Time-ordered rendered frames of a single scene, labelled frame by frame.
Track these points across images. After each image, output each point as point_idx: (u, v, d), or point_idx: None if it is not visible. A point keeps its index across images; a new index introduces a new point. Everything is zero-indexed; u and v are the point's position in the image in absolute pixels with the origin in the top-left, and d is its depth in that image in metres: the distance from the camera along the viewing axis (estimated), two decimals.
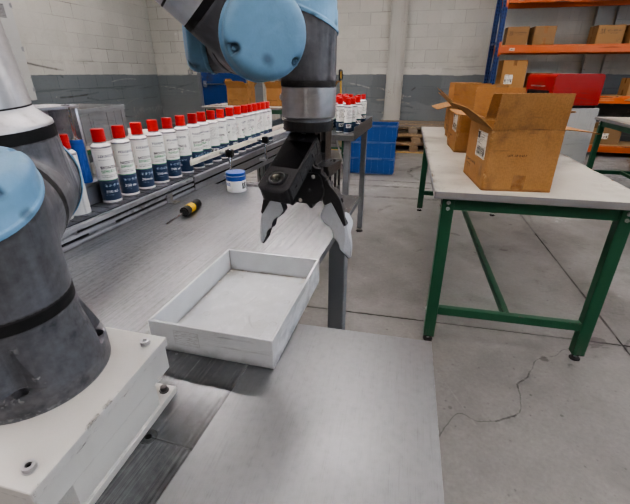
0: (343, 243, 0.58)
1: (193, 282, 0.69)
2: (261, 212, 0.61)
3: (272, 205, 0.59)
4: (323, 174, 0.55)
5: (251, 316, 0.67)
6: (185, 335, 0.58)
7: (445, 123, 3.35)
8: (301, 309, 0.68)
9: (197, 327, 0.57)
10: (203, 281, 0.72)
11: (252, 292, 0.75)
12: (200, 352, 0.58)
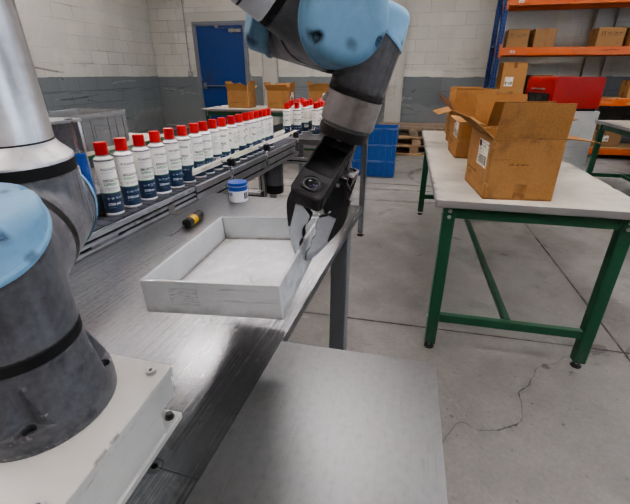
0: (314, 250, 0.60)
1: (186, 246, 0.64)
2: (288, 225, 0.60)
3: (297, 214, 0.58)
4: (347, 185, 0.55)
5: (252, 275, 0.62)
6: (182, 292, 0.52)
7: (446, 127, 3.35)
8: (305, 264, 0.63)
9: (195, 281, 0.51)
10: (197, 246, 0.67)
11: (251, 256, 0.69)
12: (200, 310, 0.53)
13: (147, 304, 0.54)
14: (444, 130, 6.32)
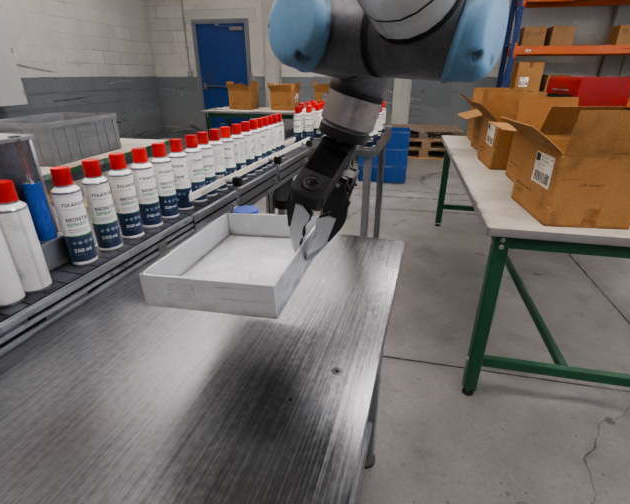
0: (314, 250, 0.60)
1: (188, 241, 0.64)
2: (288, 225, 0.60)
3: (297, 214, 0.58)
4: (347, 185, 0.55)
5: (252, 273, 0.63)
6: (180, 288, 0.53)
7: (468, 132, 3.06)
8: (305, 264, 0.63)
9: (192, 277, 0.52)
10: (199, 242, 0.68)
11: (253, 253, 0.70)
12: (196, 306, 0.54)
13: (146, 298, 0.55)
14: (456, 133, 6.04)
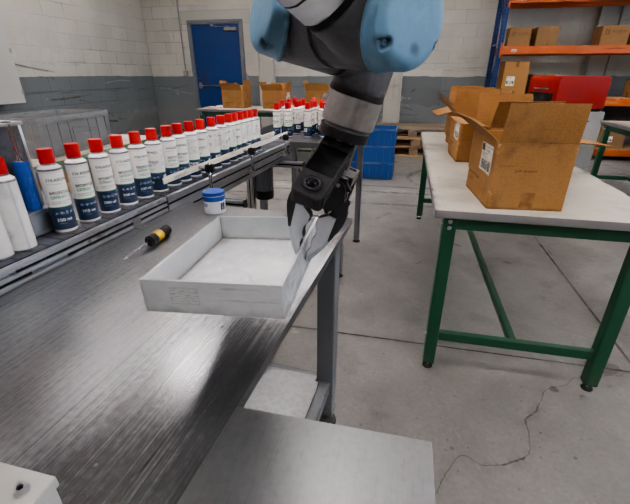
0: (314, 250, 0.60)
1: (184, 245, 0.63)
2: (288, 225, 0.60)
3: (297, 214, 0.58)
4: (348, 185, 0.55)
5: (252, 275, 0.62)
6: (183, 292, 0.52)
7: (446, 128, 3.21)
8: (305, 264, 0.63)
9: (196, 280, 0.51)
10: (195, 245, 0.67)
11: (250, 255, 0.69)
12: (200, 310, 0.52)
13: (146, 303, 0.54)
14: (444, 131, 6.18)
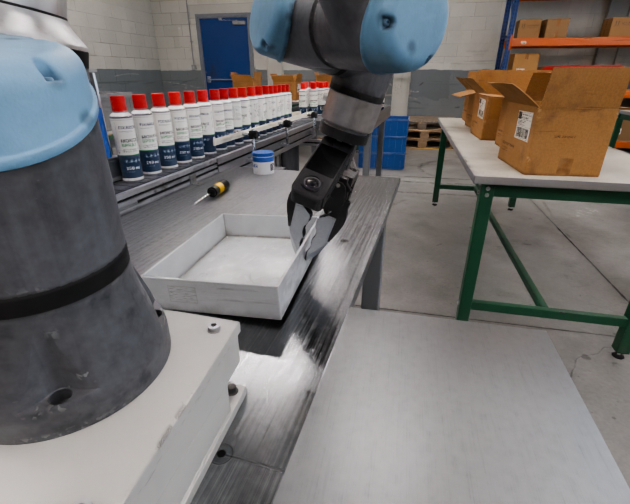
0: (314, 250, 0.60)
1: (186, 242, 0.64)
2: (288, 225, 0.60)
3: (297, 214, 0.58)
4: (348, 185, 0.55)
5: (252, 274, 0.62)
6: (181, 290, 0.52)
7: (463, 114, 3.23)
8: (305, 264, 0.63)
9: (194, 279, 0.52)
10: (197, 243, 0.67)
11: (251, 254, 0.69)
12: (198, 308, 0.53)
13: None
14: None
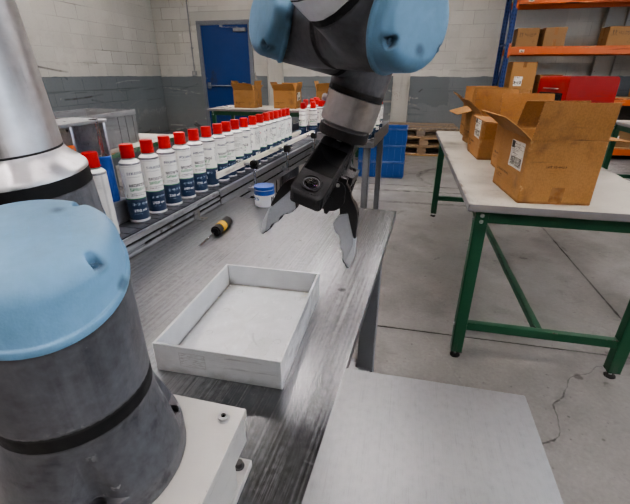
0: (348, 254, 0.59)
1: (194, 301, 0.68)
2: (271, 204, 0.59)
3: (285, 201, 0.58)
4: (347, 185, 0.55)
5: (255, 333, 0.67)
6: (191, 357, 0.57)
7: (461, 127, 3.28)
8: (304, 325, 0.68)
9: (204, 349, 0.56)
10: (203, 298, 0.72)
11: (254, 308, 0.74)
12: (206, 373, 0.58)
13: (157, 363, 0.59)
14: (452, 131, 6.25)
